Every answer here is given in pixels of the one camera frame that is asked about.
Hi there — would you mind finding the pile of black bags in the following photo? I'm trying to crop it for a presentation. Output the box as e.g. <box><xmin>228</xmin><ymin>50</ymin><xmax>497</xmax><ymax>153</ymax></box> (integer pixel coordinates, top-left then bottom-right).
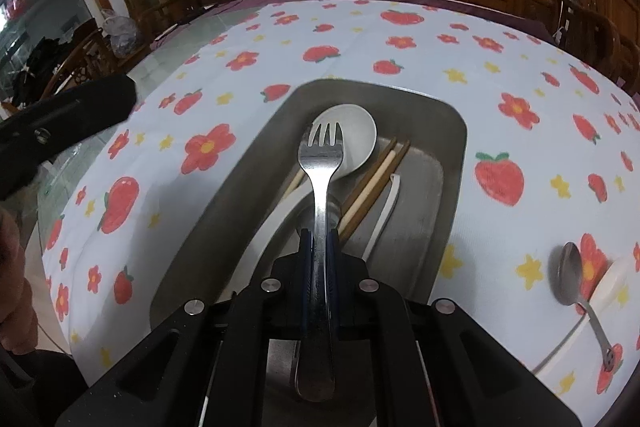
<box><xmin>10</xmin><ymin>36</ymin><xmax>67</xmax><ymax>104</ymax></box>

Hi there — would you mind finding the clear plastic bag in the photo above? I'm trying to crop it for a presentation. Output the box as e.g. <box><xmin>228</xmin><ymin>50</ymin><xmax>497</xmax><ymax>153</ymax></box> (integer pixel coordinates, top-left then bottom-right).
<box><xmin>102</xmin><ymin>9</ymin><xmax>142</xmax><ymax>58</ymax></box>

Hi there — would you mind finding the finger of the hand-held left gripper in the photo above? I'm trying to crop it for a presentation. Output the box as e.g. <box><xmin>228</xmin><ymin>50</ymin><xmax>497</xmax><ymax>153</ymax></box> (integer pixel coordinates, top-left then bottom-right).
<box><xmin>0</xmin><ymin>73</ymin><xmax>139</xmax><ymax>164</ymax></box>

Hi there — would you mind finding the strawberry flower printed tablecloth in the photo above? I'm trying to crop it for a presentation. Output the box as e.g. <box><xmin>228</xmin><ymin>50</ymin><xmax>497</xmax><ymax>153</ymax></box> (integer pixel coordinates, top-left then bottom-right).
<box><xmin>37</xmin><ymin>0</ymin><xmax>640</xmax><ymax>408</ymax></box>

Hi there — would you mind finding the dark brown chopstick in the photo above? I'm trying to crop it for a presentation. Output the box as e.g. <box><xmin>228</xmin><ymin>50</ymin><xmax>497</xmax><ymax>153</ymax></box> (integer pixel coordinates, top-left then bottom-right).
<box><xmin>338</xmin><ymin>136</ymin><xmax>399</xmax><ymax>220</ymax></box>
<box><xmin>370</xmin><ymin>139</ymin><xmax>412</xmax><ymax>188</ymax></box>

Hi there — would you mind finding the person's black clothing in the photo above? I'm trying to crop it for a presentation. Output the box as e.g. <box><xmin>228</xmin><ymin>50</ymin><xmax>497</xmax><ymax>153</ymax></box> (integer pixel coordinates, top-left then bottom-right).
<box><xmin>0</xmin><ymin>347</ymin><xmax>89</xmax><ymax>427</ymax></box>

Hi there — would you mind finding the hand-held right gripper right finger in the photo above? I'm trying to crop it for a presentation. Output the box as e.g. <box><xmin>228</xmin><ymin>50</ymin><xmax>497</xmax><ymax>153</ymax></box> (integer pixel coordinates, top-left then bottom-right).
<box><xmin>329</xmin><ymin>229</ymin><xmax>583</xmax><ymax>427</ymax></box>

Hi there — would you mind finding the white plastic spoon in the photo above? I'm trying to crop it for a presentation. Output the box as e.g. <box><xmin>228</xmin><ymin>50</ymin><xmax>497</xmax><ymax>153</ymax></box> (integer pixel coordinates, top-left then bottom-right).
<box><xmin>231</xmin><ymin>104</ymin><xmax>377</xmax><ymax>303</ymax></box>
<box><xmin>361</xmin><ymin>173</ymin><xmax>402</xmax><ymax>261</ymax></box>
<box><xmin>530</xmin><ymin>252</ymin><xmax>638</xmax><ymax>375</ymax></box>

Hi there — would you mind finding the person's left hand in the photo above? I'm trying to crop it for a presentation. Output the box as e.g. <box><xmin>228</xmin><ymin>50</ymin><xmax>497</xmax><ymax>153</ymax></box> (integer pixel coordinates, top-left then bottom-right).
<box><xmin>0</xmin><ymin>207</ymin><xmax>40</xmax><ymax>353</ymax></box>

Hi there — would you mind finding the metal spoon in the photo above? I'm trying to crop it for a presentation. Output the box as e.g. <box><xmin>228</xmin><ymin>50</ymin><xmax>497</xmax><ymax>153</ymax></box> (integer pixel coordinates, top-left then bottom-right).
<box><xmin>548</xmin><ymin>242</ymin><xmax>619</xmax><ymax>373</ymax></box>

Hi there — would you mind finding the metal fork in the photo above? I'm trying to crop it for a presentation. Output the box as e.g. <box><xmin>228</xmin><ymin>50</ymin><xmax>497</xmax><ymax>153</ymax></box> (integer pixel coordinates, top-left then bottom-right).
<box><xmin>294</xmin><ymin>122</ymin><xmax>346</xmax><ymax>403</ymax></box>

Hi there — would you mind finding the grey metal tray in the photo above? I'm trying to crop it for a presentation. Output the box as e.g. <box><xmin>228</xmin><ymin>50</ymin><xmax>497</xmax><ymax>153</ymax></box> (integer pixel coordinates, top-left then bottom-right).
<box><xmin>149</xmin><ymin>78</ymin><xmax>468</xmax><ymax>408</ymax></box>

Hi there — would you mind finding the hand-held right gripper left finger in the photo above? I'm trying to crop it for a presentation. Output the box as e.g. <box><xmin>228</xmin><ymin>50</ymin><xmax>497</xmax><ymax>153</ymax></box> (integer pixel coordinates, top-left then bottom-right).
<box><xmin>55</xmin><ymin>229</ymin><xmax>314</xmax><ymax>427</ymax></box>

